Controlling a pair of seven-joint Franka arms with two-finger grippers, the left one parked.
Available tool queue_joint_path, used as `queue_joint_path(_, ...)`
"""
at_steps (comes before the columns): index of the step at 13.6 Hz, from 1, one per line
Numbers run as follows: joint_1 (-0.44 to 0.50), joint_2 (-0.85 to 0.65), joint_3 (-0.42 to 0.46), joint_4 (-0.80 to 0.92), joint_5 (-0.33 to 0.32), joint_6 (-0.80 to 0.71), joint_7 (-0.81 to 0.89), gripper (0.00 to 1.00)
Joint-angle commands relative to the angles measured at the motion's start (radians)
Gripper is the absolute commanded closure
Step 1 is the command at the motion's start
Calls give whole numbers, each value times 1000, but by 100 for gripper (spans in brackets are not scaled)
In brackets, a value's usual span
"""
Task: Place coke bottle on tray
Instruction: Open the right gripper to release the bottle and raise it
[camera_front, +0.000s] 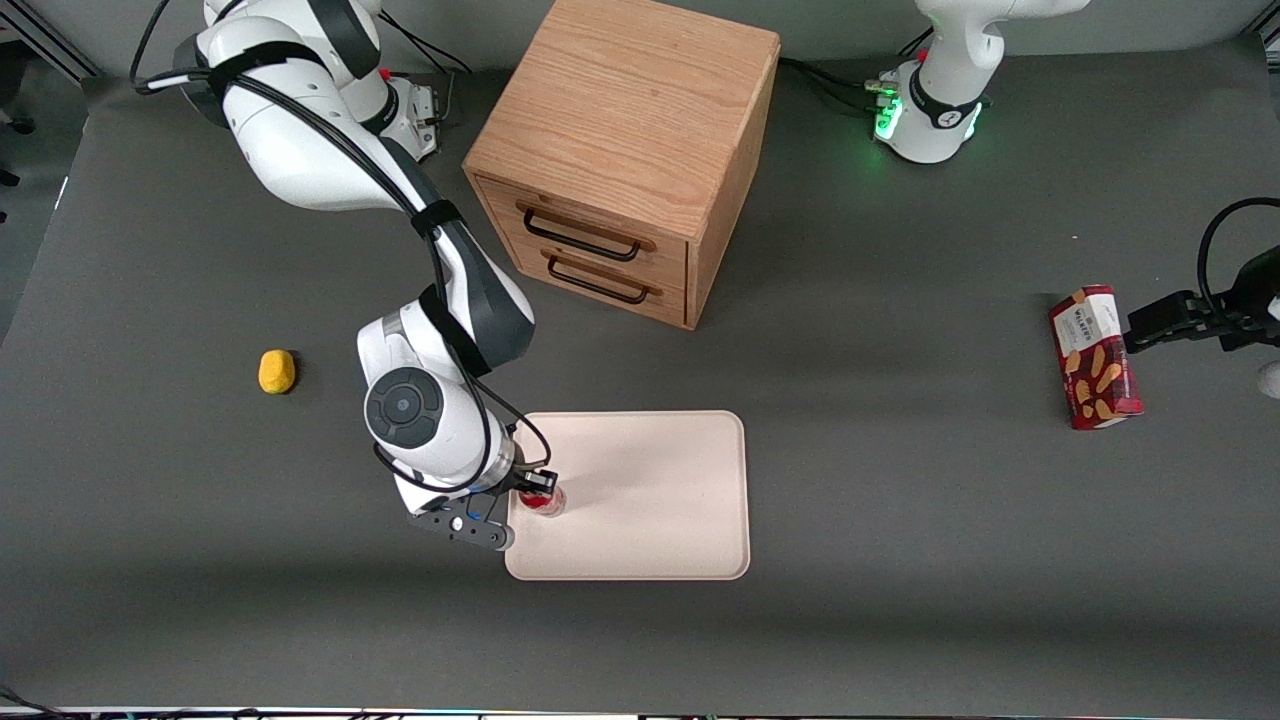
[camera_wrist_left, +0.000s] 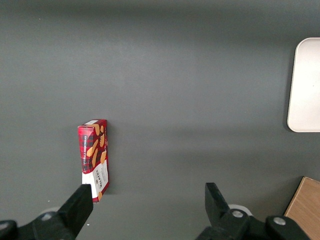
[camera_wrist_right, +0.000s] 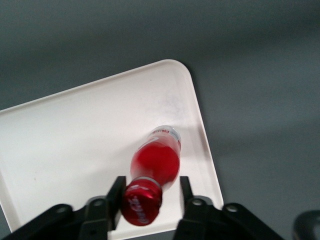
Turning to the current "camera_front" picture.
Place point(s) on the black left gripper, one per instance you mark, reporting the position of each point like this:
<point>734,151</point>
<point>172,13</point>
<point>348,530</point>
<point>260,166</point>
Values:
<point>1224,316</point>

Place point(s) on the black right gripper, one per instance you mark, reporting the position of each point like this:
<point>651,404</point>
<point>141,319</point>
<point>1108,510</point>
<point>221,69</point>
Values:
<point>527,483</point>

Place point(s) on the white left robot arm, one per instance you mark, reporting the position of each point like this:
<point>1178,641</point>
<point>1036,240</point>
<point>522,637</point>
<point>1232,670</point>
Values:
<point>935,110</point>

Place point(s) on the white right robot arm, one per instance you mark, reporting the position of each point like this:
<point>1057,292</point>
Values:
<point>300,160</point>

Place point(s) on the cream rectangular tray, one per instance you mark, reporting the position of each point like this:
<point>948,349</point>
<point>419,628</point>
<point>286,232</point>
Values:
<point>650,490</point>

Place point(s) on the red tartan shortbread box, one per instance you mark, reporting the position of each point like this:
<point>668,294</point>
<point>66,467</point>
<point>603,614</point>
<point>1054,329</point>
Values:
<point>1095,360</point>

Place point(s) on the wooden drawer front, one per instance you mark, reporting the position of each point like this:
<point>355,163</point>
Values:
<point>590,225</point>
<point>620,290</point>

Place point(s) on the yellow toy lemon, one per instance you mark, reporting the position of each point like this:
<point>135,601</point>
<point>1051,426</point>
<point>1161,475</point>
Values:
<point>277,372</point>

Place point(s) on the wooden two-drawer cabinet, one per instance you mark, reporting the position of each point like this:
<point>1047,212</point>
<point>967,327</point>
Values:
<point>620,110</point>

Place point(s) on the aluminium frame profile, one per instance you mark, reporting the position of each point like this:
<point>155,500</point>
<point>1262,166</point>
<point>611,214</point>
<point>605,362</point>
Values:
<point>40,35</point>

